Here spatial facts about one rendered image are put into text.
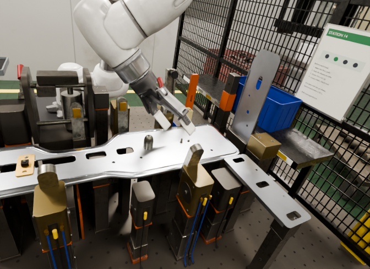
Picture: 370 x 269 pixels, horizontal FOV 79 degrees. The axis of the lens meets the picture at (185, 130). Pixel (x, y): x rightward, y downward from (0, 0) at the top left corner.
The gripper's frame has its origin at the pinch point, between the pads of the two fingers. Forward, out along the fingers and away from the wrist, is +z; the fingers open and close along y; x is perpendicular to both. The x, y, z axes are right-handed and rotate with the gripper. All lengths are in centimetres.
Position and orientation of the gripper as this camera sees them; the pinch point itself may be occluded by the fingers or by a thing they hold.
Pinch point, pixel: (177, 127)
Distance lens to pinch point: 72.4
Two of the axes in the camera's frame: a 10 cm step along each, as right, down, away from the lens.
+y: -6.1, -1.1, 7.8
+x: -6.0, 7.1, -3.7
